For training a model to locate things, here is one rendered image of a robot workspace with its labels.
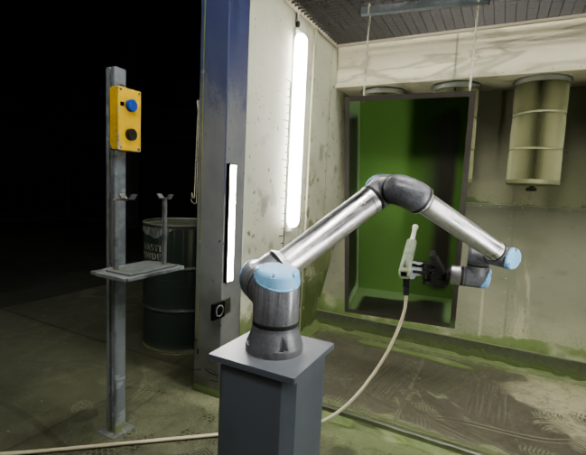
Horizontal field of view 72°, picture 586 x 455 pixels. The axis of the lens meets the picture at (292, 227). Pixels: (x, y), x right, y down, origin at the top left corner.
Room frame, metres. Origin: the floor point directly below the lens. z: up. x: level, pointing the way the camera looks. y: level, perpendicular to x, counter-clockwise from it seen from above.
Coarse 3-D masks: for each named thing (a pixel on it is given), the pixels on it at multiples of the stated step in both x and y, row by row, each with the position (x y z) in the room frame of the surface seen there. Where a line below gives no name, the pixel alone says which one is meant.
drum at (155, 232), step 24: (144, 240) 2.74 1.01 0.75; (168, 240) 2.62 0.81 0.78; (192, 240) 2.65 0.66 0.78; (192, 264) 2.65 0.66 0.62; (144, 288) 2.73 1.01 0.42; (168, 288) 2.62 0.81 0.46; (192, 288) 2.66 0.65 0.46; (144, 312) 2.73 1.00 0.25; (168, 312) 2.61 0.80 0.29; (192, 312) 2.65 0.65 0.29; (144, 336) 2.73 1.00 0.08; (168, 336) 2.62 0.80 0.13; (192, 336) 2.66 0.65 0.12
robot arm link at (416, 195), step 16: (400, 176) 1.50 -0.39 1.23; (384, 192) 1.52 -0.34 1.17; (400, 192) 1.47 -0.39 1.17; (416, 192) 1.45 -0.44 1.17; (432, 192) 1.47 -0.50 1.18; (416, 208) 1.46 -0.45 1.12; (432, 208) 1.48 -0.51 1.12; (448, 208) 1.51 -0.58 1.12; (448, 224) 1.52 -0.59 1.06; (464, 224) 1.53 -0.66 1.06; (464, 240) 1.57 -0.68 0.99; (480, 240) 1.56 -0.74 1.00; (496, 240) 1.60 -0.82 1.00; (496, 256) 1.61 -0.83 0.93; (512, 256) 1.60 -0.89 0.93
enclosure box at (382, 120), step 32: (384, 96) 2.00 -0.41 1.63; (416, 96) 1.95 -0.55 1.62; (448, 96) 1.90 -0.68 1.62; (352, 128) 2.25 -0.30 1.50; (384, 128) 2.37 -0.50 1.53; (416, 128) 2.30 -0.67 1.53; (448, 128) 2.24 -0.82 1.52; (352, 160) 2.29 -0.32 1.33; (384, 160) 2.40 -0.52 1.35; (416, 160) 2.33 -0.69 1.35; (448, 160) 2.27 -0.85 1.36; (352, 192) 2.33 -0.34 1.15; (448, 192) 2.30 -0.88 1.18; (384, 224) 2.47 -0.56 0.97; (416, 224) 2.40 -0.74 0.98; (352, 256) 2.41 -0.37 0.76; (384, 256) 2.51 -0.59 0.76; (416, 256) 2.43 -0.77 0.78; (448, 256) 2.36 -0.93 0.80; (352, 288) 2.45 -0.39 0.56; (384, 288) 2.55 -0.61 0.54; (416, 288) 2.47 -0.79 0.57; (448, 288) 2.40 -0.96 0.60; (416, 320) 2.14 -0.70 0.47; (448, 320) 2.15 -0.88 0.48
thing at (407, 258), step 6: (414, 228) 2.14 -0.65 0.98; (414, 234) 2.09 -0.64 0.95; (408, 240) 2.01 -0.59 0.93; (414, 240) 2.00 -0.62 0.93; (408, 246) 1.95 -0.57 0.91; (414, 246) 1.95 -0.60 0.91; (408, 252) 1.90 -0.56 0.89; (414, 252) 1.97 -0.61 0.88; (402, 258) 1.86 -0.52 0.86; (408, 258) 1.85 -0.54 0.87; (402, 264) 1.81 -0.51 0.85; (408, 264) 1.80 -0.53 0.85; (402, 270) 1.76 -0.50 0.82; (408, 270) 1.76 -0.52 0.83; (402, 276) 1.78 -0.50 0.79; (408, 276) 1.77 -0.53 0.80; (408, 282) 1.89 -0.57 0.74; (408, 288) 1.91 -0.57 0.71; (408, 294) 1.92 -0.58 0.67
